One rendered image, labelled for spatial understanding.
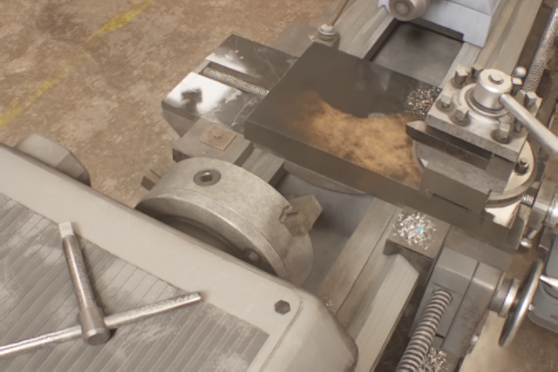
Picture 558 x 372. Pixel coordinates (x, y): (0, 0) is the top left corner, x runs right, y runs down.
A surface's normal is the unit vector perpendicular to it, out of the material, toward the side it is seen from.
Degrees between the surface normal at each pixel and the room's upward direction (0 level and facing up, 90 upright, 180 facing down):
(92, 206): 0
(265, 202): 28
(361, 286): 0
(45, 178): 0
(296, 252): 65
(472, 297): 90
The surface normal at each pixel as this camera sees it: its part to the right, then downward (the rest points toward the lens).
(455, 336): -0.47, 0.61
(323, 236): 0.01, -0.65
